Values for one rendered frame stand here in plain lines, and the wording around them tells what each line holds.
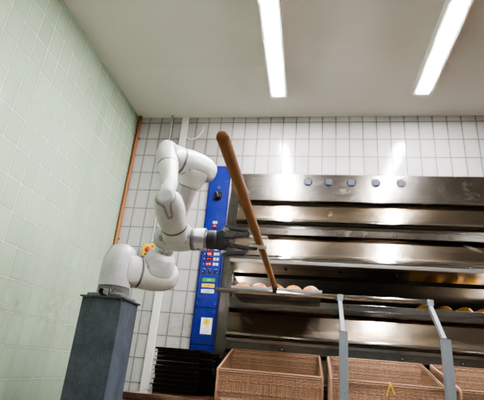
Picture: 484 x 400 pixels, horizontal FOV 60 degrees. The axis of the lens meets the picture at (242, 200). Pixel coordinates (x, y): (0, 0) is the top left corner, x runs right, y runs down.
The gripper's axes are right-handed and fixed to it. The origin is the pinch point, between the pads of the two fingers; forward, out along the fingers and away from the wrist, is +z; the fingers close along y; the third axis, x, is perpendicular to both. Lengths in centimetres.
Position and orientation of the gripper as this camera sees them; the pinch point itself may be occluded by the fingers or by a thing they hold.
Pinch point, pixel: (258, 242)
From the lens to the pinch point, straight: 162.9
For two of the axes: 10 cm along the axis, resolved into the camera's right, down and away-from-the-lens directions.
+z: 9.9, 0.3, -1.6
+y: -0.9, 9.3, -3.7
